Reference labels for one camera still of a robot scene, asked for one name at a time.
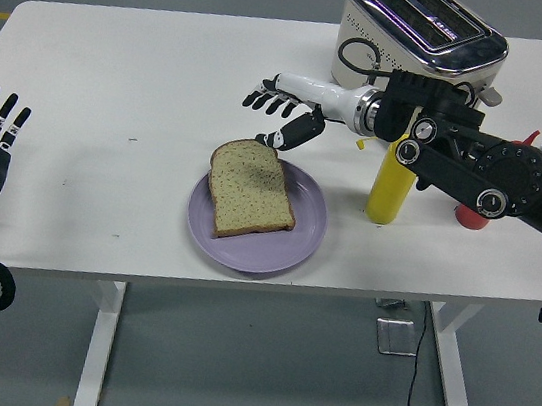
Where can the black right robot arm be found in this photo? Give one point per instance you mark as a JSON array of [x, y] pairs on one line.
[[488, 168]]

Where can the red squeeze bottle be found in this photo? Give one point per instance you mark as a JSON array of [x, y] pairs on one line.
[[471, 218]]

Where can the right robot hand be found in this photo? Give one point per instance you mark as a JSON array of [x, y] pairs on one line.
[[316, 93]]

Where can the white table leg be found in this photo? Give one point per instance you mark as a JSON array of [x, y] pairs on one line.
[[454, 375], [99, 350]]

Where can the cream and chrome toaster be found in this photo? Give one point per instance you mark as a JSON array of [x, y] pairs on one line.
[[405, 40]]

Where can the yellow squeeze bottle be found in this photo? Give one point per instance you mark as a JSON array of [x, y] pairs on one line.
[[388, 194]]

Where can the square metal floor plate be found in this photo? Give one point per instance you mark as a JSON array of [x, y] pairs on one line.
[[397, 337]]

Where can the small grey floor fitting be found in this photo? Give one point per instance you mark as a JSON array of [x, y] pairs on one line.
[[392, 304]]

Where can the purple plate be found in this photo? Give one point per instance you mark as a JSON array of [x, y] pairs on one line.
[[254, 251]]

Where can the grey toaster lever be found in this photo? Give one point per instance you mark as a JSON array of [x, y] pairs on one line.
[[492, 97]]

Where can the brown bread slice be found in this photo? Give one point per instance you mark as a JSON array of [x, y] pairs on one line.
[[252, 190]]

